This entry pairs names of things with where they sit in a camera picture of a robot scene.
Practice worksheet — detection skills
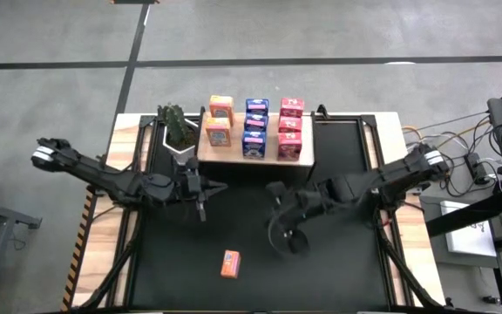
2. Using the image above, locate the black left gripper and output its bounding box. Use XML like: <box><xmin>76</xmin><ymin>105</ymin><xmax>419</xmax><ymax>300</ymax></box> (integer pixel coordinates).
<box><xmin>173</xmin><ymin>156</ymin><xmax>229</xmax><ymax>222</ymax></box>

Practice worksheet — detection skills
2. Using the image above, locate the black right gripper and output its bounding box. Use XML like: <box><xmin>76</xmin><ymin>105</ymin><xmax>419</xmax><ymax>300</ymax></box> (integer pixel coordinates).
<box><xmin>267</xmin><ymin>180</ymin><xmax>329</xmax><ymax>258</ymax></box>

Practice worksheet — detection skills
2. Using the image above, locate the orange Mini Wheats cereal box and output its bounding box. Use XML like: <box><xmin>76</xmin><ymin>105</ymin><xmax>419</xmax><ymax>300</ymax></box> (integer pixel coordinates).
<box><xmin>205</xmin><ymin>116</ymin><xmax>233</xmax><ymax>148</ymax></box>
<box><xmin>220</xmin><ymin>249</ymin><xmax>242</xmax><ymax>280</ymax></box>
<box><xmin>208</xmin><ymin>94</ymin><xmax>236</xmax><ymax>127</ymax></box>

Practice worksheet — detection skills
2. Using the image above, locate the red Froot Loops cereal box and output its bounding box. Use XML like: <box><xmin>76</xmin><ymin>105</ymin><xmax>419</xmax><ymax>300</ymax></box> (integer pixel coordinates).
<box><xmin>278</xmin><ymin>115</ymin><xmax>303</xmax><ymax>134</ymax></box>
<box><xmin>276</xmin><ymin>132</ymin><xmax>303</xmax><ymax>162</ymax></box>
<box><xmin>280</xmin><ymin>97</ymin><xmax>305</xmax><ymax>119</ymax></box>

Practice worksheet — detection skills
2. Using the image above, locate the blue Frosted Flakes cereal box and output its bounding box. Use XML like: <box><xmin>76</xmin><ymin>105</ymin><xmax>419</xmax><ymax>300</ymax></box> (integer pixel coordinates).
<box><xmin>243</xmin><ymin>113</ymin><xmax>269</xmax><ymax>133</ymax></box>
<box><xmin>241</xmin><ymin>130</ymin><xmax>268</xmax><ymax>160</ymax></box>
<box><xmin>245</xmin><ymin>98</ymin><xmax>270</xmax><ymax>116</ymax></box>

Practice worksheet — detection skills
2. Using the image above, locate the wooden shelf with black legs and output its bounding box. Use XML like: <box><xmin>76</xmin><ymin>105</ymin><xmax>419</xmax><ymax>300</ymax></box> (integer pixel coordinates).
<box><xmin>194</xmin><ymin>106</ymin><xmax>317</xmax><ymax>169</ymax></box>

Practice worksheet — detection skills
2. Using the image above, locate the green cactus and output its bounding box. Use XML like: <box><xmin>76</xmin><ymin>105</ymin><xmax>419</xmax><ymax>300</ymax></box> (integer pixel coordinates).
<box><xmin>157</xmin><ymin>103</ymin><xmax>196</xmax><ymax>147</ymax></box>

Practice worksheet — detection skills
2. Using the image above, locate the black table mat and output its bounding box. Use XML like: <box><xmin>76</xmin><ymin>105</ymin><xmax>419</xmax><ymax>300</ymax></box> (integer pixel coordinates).
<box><xmin>131</xmin><ymin>124</ymin><xmax>391</xmax><ymax>309</ymax></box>

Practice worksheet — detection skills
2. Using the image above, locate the black diagonal beam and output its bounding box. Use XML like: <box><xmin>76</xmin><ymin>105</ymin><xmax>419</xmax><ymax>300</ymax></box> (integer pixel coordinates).
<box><xmin>424</xmin><ymin>189</ymin><xmax>502</xmax><ymax>239</ymax></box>

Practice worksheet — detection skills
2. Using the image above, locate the white panel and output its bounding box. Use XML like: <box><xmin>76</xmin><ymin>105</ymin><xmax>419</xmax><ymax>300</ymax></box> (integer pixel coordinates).
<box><xmin>439</xmin><ymin>199</ymin><xmax>499</xmax><ymax>258</ymax></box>

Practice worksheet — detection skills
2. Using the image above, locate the black power brick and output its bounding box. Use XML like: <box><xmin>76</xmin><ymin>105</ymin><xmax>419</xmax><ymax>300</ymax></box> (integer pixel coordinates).
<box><xmin>463</xmin><ymin>151</ymin><xmax>491</xmax><ymax>185</ymax></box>

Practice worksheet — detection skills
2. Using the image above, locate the grey side table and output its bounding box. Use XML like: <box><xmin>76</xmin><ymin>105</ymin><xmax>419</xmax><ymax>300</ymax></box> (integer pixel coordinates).
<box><xmin>0</xmin><ymin>195</ymin><xmax>43</xmax><ymax>314</ymax></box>

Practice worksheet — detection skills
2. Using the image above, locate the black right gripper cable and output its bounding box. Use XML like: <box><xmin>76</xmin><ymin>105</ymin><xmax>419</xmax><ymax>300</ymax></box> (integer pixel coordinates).
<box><xmin>267</xmin><ymin>204</ymin><xmax>287</xmax><ymax>256</ymax></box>

